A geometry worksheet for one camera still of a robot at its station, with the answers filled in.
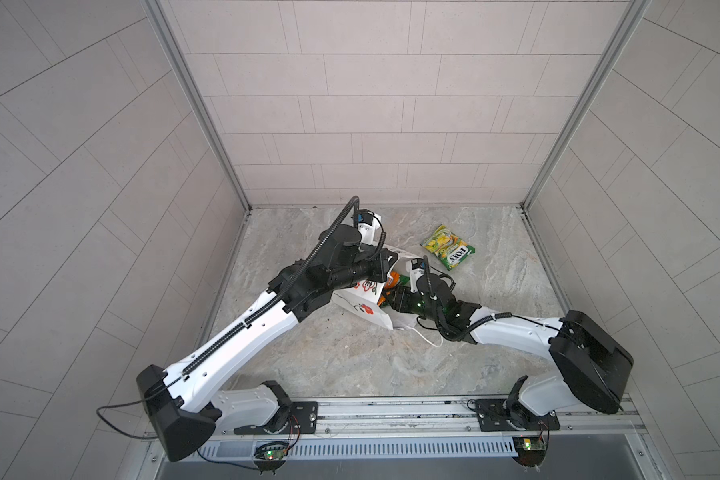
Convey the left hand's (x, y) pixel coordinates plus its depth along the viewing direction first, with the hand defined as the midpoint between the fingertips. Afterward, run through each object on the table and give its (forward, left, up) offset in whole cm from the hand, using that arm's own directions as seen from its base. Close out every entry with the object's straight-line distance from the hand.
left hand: (407, 257), depth 63 cm
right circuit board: (-32, -29, -32) cm, 54 cm away
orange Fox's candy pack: (+10, +1, -27) cm, 29 cm away
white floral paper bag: (-3, +10, -13) cm, 17 cm away
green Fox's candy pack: (+24, -18, -30) cm, 42 cm away
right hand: (+2, +4, -22) cm, 23 cm away
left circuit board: (-33, +30, -28) cm, 53 cm away
